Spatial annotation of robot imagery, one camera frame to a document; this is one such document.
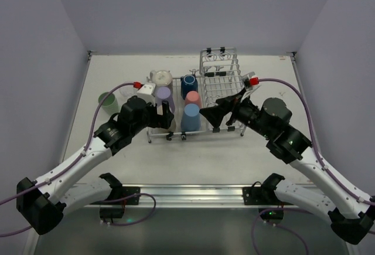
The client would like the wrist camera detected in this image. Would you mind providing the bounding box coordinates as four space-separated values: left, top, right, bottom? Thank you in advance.
241 72 260 93
133 81 156 105

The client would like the pink plastic cup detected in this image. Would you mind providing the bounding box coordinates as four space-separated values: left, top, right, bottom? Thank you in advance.
185 91 202 108

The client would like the dark blue ceramic mug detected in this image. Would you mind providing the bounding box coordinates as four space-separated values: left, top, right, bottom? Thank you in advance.
180 74 198 100

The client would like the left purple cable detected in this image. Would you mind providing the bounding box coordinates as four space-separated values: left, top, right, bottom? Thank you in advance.
0 81 158 237

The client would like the green plastic cup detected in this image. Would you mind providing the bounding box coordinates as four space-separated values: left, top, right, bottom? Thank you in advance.
98 92 120 115

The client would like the light blue plastic cup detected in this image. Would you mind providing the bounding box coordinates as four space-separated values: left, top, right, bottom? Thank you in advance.
180 104 201 132

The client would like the lavender plastic cup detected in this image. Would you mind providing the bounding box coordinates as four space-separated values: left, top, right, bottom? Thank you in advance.
155 87 175 113

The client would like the clear plastic tumbler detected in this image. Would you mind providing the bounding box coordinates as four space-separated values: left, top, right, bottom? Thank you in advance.
120 86 134 98

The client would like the aluminium mounting rail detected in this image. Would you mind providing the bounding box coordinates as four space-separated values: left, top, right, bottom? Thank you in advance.
81 183 323 209

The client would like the white floral ceramic mug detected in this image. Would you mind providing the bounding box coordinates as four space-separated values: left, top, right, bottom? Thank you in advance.
149 70 173 89

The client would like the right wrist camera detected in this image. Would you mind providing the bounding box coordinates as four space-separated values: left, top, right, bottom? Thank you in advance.
241 72 260 93

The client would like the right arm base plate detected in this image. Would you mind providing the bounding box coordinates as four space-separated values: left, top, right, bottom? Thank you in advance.
242 186 292 206

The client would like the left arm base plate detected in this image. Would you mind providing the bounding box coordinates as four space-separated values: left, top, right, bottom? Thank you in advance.
98 186 141 206

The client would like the beige plastic cup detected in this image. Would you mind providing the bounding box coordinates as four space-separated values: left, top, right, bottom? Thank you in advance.
156 105 163 115

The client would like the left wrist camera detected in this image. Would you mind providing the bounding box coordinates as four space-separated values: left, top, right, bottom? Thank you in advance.
133 81 156 105

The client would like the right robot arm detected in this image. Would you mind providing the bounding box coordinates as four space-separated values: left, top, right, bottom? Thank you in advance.
200 90 374 244

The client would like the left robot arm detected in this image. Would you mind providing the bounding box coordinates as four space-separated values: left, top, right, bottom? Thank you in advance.
16 96 174 235

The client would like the silver wire dish rack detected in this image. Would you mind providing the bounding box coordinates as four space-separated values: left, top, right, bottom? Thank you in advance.
146 47 246 142

